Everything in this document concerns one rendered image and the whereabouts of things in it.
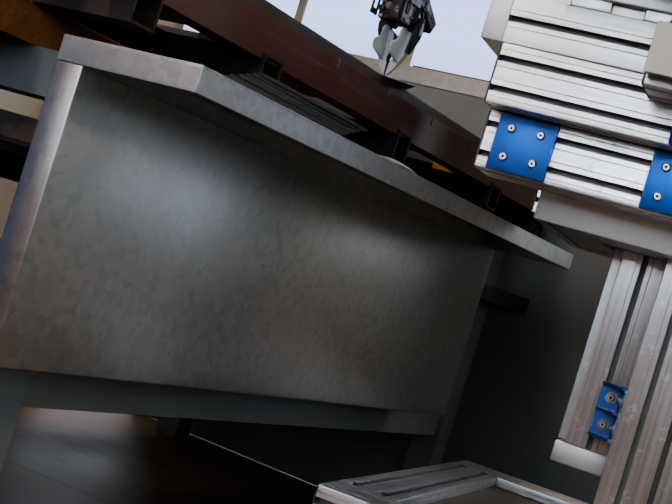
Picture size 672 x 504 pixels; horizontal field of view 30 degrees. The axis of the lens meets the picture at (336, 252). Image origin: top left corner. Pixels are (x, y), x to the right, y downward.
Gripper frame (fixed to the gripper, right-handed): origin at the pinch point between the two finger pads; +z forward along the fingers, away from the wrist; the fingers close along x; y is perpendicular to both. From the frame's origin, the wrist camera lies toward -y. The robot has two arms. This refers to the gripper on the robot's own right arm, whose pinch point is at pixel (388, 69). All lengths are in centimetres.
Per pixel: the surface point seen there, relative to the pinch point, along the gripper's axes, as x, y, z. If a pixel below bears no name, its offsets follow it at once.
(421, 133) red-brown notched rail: 16.5, 11.1, 12.0
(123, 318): 21, 82, 53
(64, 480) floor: -26, 24, 91
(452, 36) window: -132, -278, -73
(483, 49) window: -117, -281, -70
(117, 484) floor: -23, 11, 91
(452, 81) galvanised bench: -18, -63, -12
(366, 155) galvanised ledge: 37, 63, 24
